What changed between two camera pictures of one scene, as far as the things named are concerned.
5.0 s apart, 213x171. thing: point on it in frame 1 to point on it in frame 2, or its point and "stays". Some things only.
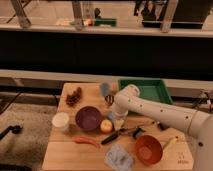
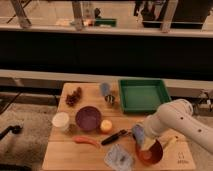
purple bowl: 88,118 stays
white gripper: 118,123 to 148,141
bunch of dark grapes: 74,98 stays
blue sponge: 111,115 to 138,132
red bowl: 148,149 stays
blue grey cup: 104,89 stays
